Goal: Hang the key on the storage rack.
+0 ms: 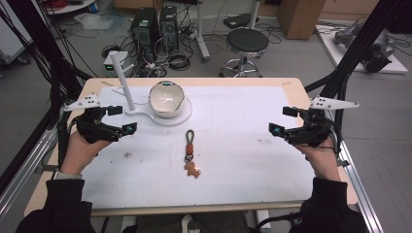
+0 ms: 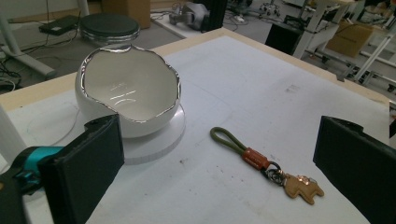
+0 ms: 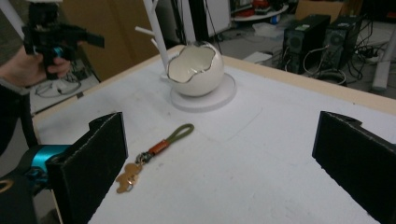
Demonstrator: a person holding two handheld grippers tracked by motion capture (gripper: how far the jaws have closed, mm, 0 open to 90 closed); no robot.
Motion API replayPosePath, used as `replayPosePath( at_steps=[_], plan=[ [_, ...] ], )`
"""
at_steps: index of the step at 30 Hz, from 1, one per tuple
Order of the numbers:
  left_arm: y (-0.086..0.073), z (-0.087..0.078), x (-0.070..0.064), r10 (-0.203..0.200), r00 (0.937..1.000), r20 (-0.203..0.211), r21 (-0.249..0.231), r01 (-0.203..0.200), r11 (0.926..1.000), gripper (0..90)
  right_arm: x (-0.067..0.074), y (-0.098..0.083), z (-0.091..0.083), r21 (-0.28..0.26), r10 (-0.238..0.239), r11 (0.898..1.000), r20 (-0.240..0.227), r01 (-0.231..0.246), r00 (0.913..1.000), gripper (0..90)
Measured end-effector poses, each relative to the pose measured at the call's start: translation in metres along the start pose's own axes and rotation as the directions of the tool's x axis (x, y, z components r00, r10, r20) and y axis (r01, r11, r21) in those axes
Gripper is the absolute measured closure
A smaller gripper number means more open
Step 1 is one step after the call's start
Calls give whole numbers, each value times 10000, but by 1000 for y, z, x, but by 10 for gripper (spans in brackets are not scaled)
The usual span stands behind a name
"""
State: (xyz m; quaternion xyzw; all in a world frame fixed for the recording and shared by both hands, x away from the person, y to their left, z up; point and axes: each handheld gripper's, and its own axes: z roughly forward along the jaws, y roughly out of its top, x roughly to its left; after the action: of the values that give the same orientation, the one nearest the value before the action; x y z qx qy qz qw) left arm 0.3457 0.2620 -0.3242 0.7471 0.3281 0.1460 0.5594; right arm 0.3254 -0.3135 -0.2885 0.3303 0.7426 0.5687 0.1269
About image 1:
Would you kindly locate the wooden table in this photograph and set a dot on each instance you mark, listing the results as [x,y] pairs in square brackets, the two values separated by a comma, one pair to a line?
[294,87]

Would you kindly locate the black metal frame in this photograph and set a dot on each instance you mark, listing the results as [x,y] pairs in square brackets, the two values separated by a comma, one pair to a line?
[39,42]
[356,42]

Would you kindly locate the black flat device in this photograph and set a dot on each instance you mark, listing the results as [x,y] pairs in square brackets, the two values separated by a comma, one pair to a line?
[238,21]

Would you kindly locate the grey robot device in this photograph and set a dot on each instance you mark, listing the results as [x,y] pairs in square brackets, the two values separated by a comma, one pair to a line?
[379,48]

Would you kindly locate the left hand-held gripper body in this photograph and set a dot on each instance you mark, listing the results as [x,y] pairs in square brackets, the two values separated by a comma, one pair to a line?
[94,129]

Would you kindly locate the white ceramic bowl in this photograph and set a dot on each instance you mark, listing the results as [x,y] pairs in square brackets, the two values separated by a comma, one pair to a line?
[166,98]

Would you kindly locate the cardboard box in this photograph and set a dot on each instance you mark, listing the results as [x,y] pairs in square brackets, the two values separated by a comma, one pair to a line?
[299,19]

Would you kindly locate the black round stool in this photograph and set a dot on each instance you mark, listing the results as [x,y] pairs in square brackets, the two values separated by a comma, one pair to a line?
[247,40]

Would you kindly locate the white stand with post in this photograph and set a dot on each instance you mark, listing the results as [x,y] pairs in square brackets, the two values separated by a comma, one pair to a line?
[126,87]

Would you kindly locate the clear plastic bag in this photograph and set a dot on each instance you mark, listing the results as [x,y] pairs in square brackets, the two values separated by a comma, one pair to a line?
[94,22]

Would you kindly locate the white desk leg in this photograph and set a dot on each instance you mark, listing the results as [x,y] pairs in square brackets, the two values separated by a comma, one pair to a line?
[202,35]

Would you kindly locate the white floor board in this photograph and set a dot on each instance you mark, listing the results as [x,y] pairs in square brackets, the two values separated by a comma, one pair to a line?
[336,53]

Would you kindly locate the white table mat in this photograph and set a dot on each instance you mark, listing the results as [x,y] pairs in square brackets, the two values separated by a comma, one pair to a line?
[233,152]

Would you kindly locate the slim black computer tower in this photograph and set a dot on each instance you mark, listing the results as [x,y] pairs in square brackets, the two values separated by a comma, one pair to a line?
[169,26]

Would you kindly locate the grey wrist cuff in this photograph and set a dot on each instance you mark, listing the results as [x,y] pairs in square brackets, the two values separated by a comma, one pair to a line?
[66,175]

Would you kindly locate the aluminium rail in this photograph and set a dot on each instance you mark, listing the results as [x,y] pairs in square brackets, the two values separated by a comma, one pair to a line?
[22,181]
[359,191]

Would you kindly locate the large black computer tower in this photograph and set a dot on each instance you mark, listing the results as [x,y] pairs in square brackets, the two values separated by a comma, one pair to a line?
[144,29]

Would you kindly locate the grey panel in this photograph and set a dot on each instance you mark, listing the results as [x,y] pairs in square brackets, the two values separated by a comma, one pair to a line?
[11,35]

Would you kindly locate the white round table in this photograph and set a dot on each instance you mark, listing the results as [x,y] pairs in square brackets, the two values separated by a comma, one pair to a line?
[69,6]

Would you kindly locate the white power supply box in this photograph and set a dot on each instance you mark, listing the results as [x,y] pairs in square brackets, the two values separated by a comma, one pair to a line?
[110,66]

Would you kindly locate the person's right hand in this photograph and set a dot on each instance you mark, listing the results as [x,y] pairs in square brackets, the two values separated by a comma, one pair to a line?
[322,161]

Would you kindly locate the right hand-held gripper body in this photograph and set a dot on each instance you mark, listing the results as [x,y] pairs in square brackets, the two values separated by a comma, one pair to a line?
[311,132]

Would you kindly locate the person's left hand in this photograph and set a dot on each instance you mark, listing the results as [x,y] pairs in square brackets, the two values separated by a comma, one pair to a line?
[79,153]

